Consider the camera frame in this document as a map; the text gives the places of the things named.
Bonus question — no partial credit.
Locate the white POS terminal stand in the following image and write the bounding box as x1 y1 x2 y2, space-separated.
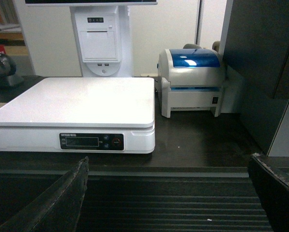
25 0 158 77

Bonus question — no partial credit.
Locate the blue and beige label printer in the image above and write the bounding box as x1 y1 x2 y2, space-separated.
156 48 226 118

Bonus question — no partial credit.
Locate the white checkout scale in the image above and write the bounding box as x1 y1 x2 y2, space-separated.
0 77 155 154

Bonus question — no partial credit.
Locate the dark cabinet side panel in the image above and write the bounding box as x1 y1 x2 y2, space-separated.
224 0 289 157

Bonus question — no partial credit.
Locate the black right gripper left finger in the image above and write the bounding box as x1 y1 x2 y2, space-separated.
0 157 89 232

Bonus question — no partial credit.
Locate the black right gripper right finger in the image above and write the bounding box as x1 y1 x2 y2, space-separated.
248 153 289 232

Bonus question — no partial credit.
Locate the black barcode scanner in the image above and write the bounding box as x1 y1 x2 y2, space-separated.
0 53 24 89

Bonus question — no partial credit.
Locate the black ribbed checkout counter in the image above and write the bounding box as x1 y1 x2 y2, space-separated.
0 75 289 232

